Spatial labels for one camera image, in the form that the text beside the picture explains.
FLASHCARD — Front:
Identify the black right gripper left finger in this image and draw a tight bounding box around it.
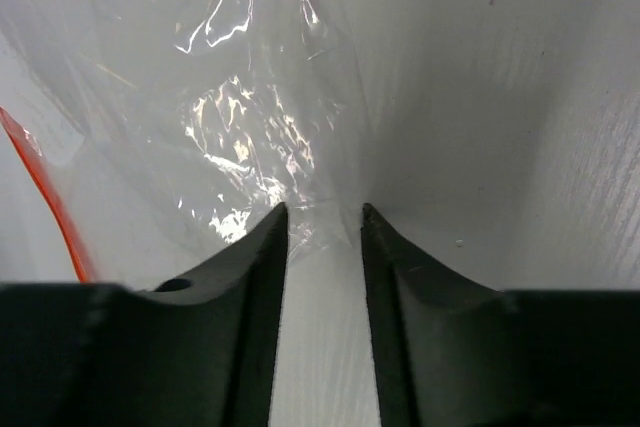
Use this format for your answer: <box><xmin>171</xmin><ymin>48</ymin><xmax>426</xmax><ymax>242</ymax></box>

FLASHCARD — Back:
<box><xmin>1</xmin><ymin>204</ymin><xmax>289</xmax><ymax>426</ymax></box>

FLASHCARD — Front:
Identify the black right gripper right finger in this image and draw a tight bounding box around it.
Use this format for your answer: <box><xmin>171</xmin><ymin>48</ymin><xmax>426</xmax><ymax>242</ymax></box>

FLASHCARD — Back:
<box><xmin>361</xmin><ymin>205</ymin><xmax>639</xmax><ymax>426</ymax></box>

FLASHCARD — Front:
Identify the clear zip bag orange zipper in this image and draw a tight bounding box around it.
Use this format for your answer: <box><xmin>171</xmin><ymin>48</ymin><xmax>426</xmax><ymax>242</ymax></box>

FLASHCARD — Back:
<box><xmin>1</xmin><ymin>0</ymin><xmax>369</xmax><ymax>288</ymax></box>

